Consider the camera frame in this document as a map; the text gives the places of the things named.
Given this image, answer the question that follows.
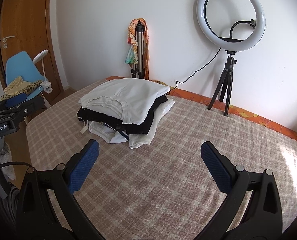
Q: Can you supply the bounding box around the white garment under pile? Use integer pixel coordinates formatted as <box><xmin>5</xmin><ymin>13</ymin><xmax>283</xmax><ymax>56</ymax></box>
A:
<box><xmin>76</xmin><ymin>97</ymin><xmax>175</xmax><ymax>149</ymax></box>

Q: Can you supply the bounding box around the black folded garment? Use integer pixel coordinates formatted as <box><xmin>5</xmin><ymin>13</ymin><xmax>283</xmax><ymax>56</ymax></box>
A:
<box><xmin>76</xmin><ymin>94</ymin><xmax>169</xmax><ymax>136</ymax></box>

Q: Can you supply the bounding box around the black mini tripod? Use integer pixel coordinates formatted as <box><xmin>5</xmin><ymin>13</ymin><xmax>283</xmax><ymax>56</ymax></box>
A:
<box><xmin>208</xmin><ymin>50</ymin><xmax>237</xmax><ymax>116</ymax></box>

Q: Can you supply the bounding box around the white ring light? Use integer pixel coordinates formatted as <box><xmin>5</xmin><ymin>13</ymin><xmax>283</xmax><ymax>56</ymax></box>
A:
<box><xmin>196</xmin><ymin>0</ymin><xmax>266</xmax><ymax>52</ymax></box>

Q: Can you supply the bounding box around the silver folded tripod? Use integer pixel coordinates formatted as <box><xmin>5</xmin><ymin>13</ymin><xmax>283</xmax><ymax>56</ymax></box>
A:
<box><xmin>131</xmin><ymin>21</ymin><xmax>145</xmax><ymax>79</ymax></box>

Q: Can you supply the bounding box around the beige checkered bed cover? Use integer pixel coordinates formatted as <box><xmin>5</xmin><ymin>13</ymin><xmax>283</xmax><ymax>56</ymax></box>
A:
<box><xmin>25</xmin><ymin>78</ymin><xmax>297</xmax><ymax>240</ymax></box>

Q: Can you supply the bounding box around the white t-shirt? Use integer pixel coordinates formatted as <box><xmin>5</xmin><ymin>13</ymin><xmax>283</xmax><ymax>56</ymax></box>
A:
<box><xmin>78</xmin><ymin>78</ymin><xmax>170</xmax><ymax>125</ymax></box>

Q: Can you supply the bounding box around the wooden door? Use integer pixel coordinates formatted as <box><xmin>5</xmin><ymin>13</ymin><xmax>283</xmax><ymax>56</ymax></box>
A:
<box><xmin>0</xmin><ymin>0</ymin><xmax>64</xmax><ymax>103</ymax></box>

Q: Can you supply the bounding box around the colourful scarf on tripod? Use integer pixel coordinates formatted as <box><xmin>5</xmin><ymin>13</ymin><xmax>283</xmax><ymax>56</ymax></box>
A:
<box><xmin>125</xmin><ymin>18</ymin><xmax>149</xmax><ymax>80</ymax></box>

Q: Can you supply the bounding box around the silver door handle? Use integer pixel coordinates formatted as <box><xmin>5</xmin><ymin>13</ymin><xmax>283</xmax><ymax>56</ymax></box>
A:
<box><xmin>2</xmin><ymin>35</ymin><xmax>15</xmax><ymax>49</ymax></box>

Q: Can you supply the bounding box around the white clip desk lamp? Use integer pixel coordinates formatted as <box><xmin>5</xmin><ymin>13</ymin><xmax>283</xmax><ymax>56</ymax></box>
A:
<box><xmin>33</xmin><ymin>49</ymin><xmax>52</xmax><ymax>94</ymax></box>

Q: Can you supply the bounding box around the orange patterned bed sheet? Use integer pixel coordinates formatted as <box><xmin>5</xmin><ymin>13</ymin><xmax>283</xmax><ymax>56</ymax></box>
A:
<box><xmin>103</xmin><ymin>78</ymin><xmax>297</xmax><ymax>140</ymax></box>

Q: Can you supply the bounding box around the leopard print cloth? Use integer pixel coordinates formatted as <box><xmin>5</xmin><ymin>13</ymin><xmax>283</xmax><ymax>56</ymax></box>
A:
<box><xmin>0</xmin><ymin>76</ymin><xmax>42</xmax><ymax>101</ymax></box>

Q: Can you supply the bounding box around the black power cable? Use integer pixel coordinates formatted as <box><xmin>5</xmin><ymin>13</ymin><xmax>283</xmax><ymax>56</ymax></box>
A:
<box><xmin>168</xmin><ymin>47</ymin><xmax>222</xmax><ymax>91</ymax></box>

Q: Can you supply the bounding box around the blue plastic chair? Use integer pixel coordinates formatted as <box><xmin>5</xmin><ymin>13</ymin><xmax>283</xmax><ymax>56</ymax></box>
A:
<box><xmin>6</xmin><ymin>51</ymin><xmax>45</xmax><ymax>100</ymax></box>

